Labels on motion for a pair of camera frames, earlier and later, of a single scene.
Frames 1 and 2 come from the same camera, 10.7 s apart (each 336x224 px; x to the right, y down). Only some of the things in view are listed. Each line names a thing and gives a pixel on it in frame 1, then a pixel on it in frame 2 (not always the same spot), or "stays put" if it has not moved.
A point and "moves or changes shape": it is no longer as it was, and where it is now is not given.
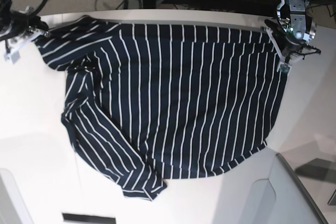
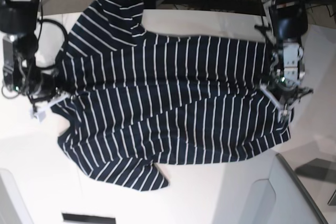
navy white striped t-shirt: [147, 103] moves or changes shape
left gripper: [21, 22] to [43, 88]
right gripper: [288, 46] to [290, 96]
